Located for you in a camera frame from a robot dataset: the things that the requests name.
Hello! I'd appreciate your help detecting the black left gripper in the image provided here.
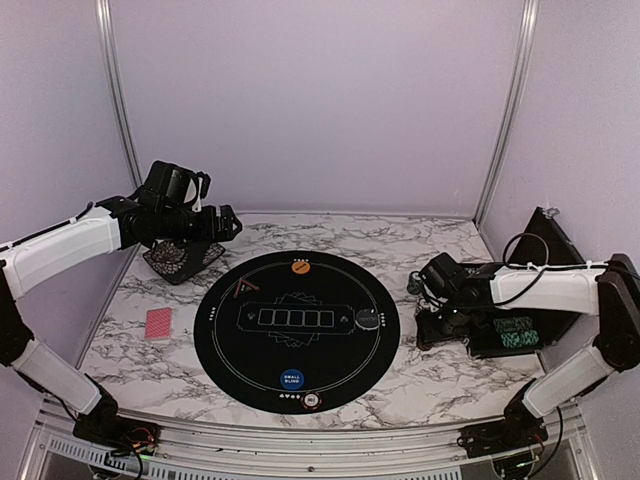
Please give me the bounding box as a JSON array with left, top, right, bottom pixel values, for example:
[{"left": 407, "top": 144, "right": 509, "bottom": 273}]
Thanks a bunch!
[{"left": 157, "top": 204, "right": 241, "bottom": 249}]

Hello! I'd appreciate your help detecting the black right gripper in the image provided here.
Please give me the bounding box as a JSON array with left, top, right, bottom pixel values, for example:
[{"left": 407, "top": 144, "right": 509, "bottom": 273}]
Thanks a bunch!
[{"left": 417, "top": 298, "right": 478, "bottom": 345}]

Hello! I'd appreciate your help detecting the black dealer button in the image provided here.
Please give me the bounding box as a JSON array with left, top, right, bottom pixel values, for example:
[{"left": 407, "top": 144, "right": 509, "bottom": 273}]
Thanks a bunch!
[{"left": 355, "top": 308, "right": 381, "bottom": 331}]

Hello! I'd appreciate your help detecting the red triangular all-in marker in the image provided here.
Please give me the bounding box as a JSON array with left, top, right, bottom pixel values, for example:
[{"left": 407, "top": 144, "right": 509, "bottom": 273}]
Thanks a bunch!
[{"left": 234, "top": 278, "right": 260, "bottom": 298}]

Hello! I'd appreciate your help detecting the orange big blind button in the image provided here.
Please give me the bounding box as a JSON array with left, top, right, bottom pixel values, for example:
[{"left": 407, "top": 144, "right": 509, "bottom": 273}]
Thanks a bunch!
[{"left": 291, "top": 260, "right": 311, "bottom": 275}]

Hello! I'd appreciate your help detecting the white red chip stack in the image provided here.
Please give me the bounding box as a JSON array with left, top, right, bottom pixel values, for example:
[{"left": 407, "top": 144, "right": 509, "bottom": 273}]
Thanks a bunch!
[{"left": 302, "top": 393, "right": 321, "bottom": 410}]

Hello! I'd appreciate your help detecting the blue small blind button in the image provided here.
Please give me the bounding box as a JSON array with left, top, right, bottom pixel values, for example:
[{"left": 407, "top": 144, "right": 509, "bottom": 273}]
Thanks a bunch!
[{"left": 280, "top": 369, "right": 305, "bottom": 391}]

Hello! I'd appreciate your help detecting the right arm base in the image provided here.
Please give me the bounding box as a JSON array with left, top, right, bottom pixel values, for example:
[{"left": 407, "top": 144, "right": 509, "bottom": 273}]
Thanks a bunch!
[{"left": 456, "top": 414, "right": 549, "bottom": 458}]

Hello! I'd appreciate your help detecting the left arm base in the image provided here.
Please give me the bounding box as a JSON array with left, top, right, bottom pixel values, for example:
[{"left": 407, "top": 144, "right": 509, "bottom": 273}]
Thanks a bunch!
[{"left": 73, "top": 398, "right": 159, "bottom": 455}]

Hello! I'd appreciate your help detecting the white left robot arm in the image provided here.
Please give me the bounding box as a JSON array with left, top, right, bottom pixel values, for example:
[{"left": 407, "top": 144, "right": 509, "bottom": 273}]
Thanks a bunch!
[{"left": 1, "top": 160, "right": 242, "bottom": 445}]

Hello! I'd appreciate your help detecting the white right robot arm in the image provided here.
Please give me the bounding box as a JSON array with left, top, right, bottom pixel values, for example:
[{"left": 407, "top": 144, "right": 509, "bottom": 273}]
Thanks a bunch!
[{"left": 407, "top": 253, "right": 639, "bottom": 448}]

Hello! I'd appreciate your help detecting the green poker chip stack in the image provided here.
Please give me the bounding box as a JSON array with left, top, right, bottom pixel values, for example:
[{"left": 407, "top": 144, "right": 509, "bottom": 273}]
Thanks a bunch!
[{"left": 406, "top": 272, "right": 421, "bottom": 295}]

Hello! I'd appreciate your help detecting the black floral patterned pouch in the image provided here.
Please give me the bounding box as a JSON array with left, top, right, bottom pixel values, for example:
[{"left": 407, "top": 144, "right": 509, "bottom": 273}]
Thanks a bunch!
[{"left": 143, "top": 240, "right": 225, "bottom": 285}]

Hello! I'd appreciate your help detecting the black poker chip case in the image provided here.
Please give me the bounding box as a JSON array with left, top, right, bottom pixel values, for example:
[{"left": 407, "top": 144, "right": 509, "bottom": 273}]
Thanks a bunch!
[{"left": 465, "top": 207, "right": 606, "bottom": 358}]

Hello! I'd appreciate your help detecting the red playing card deck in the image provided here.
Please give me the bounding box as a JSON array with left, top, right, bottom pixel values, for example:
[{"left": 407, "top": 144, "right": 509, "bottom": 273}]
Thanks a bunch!
[{"left": 144, "top": 307, "right": 172, "bottom": 341}]

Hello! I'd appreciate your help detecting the round black poker mat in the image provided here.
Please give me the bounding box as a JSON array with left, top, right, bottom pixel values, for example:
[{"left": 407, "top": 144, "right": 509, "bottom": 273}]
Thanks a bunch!
[{"left": 193, "top": 250, "right": 400, "bottom": 415}]

